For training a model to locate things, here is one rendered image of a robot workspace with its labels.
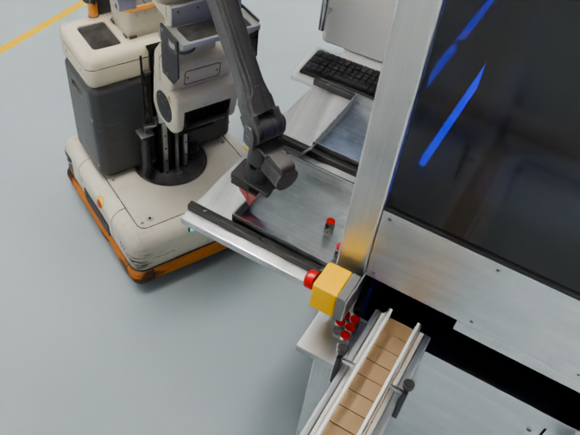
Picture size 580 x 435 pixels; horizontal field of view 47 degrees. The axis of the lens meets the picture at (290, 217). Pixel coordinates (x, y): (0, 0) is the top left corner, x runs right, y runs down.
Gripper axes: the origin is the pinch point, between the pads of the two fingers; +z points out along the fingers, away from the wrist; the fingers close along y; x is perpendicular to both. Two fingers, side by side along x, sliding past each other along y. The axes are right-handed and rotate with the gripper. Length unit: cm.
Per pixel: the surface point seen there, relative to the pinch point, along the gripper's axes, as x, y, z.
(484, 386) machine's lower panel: -14, 65, -3
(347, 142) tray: 35.8, 8.7, 1.7
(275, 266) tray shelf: -11.8, 14.1, 1.1
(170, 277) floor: 25, -37, 95
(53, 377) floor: -30, -44, 95
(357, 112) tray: 49.4, 5.4, 2.2
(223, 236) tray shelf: -11.2, -0.3, 2.5
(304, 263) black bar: -9.0, 19.5, -1.4
